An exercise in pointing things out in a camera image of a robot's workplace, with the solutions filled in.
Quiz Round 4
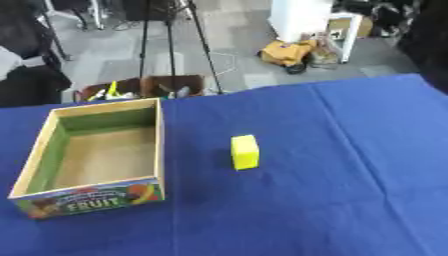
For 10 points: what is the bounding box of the tan cardboard box green inside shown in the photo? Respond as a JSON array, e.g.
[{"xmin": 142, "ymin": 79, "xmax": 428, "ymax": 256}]
[{"xmin": 7, "ymin": 97, "xmax": 168, "ymax": 220}]

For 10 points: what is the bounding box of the brown cardboard box of clutter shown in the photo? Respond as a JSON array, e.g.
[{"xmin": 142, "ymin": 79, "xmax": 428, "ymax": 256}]
[{"xmin": 73, "ymin": 74, "xmax": 209, "ymax": 103}]

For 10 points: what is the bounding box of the yellow bag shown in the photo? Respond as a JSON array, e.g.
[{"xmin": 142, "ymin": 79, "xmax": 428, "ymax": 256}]
[{"xmin": 257, "ymin": 39, "xmax": 321, "ymax": 68}]

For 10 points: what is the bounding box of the white open shelf unit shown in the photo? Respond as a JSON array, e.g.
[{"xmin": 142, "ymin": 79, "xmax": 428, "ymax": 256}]
[{"xmin": 323, "ymin": 11, "xmax": 364, "ymax": 64}]

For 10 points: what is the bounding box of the white cabinet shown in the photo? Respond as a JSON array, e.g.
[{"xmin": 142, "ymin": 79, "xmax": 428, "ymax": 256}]
[{"xmin": 266, "ymin": 0, "xmax": 336, "ymax": 44}]

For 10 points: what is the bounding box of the black office chair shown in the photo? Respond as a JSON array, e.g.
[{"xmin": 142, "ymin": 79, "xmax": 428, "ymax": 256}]
[{"xmin": 0, "ymin": 0, "xmax": 76, "ymax": 108}]

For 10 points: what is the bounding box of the black tripod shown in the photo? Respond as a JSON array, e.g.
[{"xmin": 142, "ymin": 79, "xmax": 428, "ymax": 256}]
[{"xmin": 136, "ymin": 0, "xmax": 226, "ymax": 99}]

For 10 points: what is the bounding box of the yellow rectangular block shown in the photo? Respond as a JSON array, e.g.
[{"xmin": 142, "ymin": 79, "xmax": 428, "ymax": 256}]
[{"xmin": 229, "ymin": 134, "xmax": 261, "ymax": 171}]

